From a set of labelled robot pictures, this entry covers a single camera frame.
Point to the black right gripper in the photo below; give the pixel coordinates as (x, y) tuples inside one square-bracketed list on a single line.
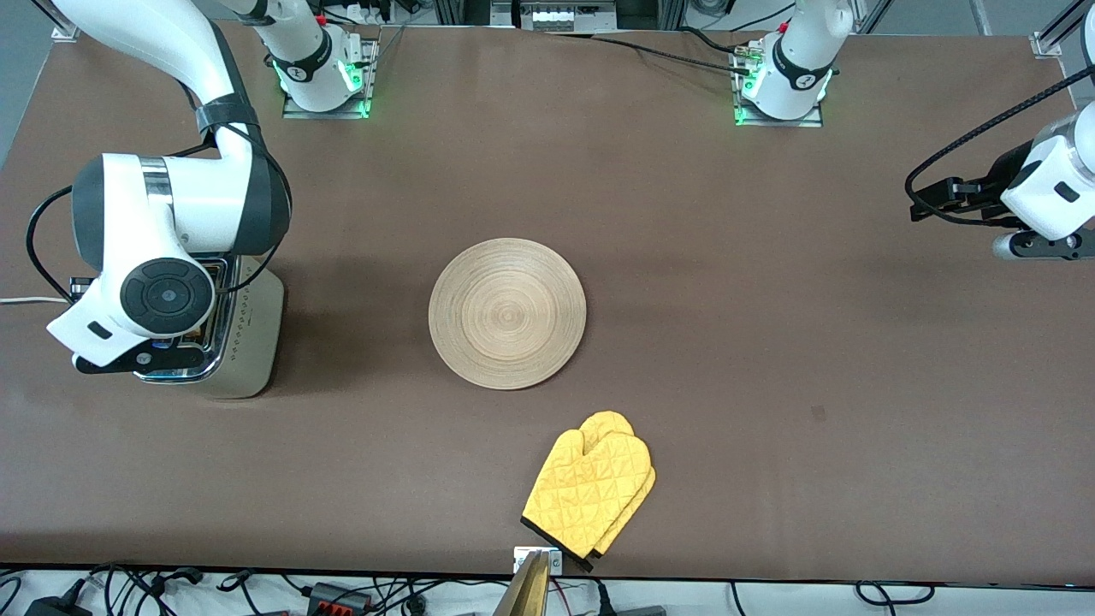
[(82, 281)]

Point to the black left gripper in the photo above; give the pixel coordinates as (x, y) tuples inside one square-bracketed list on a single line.
[(997, 175)]

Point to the round wooden plate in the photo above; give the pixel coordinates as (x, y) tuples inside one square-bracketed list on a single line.
[(507, 314)]

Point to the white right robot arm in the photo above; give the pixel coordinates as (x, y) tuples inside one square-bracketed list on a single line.
[(197, 197)]

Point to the silver two-slot toaster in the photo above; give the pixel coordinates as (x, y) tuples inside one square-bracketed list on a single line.
[(257, 342)]

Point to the black red power adapter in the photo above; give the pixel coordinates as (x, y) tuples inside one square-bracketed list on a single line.
[(338, 596)]

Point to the yellow quilted oven mitt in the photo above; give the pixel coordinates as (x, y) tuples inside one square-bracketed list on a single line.
[(650, 479), (582, 488)]

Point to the grey power strip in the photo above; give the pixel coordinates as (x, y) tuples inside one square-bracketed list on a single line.
[(565, 15)]

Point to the silver table corner bracket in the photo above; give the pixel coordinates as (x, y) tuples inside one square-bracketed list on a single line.
[(1048, 44), (64, 34)]

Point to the silver mounting bracket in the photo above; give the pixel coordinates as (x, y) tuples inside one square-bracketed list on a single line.
[(522, 558)]

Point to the tan tapered stand post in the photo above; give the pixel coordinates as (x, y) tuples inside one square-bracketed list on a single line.
[(529, 590)]

